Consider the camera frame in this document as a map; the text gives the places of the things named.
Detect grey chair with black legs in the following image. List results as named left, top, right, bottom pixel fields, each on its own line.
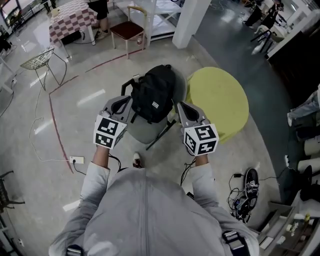
left=120, top=68, right=188, bottom=151

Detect person's shoe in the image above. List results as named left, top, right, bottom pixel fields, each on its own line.
left=132, top=152, right=143, bottom=169

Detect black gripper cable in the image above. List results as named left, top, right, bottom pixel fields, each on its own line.
left=180, top=157, right=197, bottom=187
left=108, top=153, right=128, bottom=173

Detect black and white chair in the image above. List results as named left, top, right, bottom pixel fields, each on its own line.
left=250, top=24, right=286, bottom=55

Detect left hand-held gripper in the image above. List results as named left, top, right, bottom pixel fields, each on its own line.
left=93, top=95, right=133, bottom=150

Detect white cylinder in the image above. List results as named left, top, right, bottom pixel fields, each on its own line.
left=297, top=157, right=320, bottom=172
left=303, top=137, right=320, bottom=156

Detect black backpack bag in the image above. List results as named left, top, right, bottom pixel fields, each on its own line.
left=129, top=64, right=177, bottom=125

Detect wire mesh chair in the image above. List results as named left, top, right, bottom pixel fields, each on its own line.
left=19, top=46, right=68, bottom=91

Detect person's left forearm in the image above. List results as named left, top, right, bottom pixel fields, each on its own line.
left=79, top=144, right=112, bottom=208

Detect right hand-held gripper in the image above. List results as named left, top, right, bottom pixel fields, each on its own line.
left=176, top=101, right=220, bottom=157

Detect black device with cables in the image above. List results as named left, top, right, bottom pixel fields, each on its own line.
left=226, top=167, right=260, bottom=224

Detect round yellow table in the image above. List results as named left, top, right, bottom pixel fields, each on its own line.
left=186, top=66, right=250, bottom=145

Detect white shelf rack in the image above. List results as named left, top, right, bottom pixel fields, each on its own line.
left=116, top=0, right=183, bottom=41

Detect white pillar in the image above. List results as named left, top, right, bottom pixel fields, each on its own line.
left=171, top=0, right=212, bottom=50

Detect person's right forearm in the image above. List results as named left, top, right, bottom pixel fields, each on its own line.
left=191, top=154, right=221, bottom=208

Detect low shelf with small items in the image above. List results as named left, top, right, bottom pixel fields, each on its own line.
left=257, top=199, right=320, bottom=256

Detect wooden chair with dark seat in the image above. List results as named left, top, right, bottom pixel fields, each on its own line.
left=109, top=6, right=147, bottom=60

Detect table with checkered cloth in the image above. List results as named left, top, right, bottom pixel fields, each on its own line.
left=49, top=0, right=98, bottom=59

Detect black metal chair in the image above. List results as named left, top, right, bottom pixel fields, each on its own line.
left=0, top=170, right=26, bottom=213

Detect person's grey jacket torso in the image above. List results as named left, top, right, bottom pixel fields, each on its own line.
left=48, top=167, right=260, bottom=256

